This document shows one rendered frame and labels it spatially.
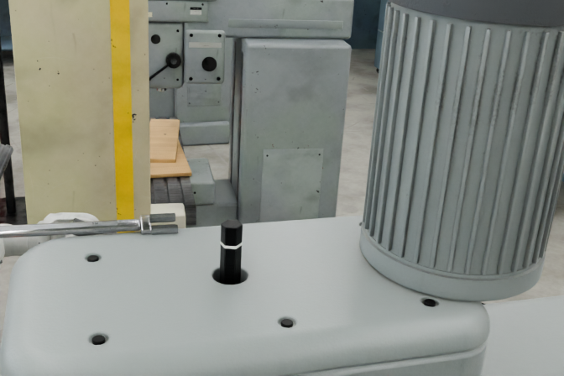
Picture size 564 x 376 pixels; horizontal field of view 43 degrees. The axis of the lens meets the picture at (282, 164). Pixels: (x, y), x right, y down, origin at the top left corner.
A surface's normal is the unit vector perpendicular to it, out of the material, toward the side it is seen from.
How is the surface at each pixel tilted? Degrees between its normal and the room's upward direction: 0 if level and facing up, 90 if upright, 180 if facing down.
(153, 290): 0
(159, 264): 0
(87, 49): 90
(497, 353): 0
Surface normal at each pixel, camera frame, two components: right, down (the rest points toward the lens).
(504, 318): 0.06, -0.93
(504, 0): -0.17, 0.36
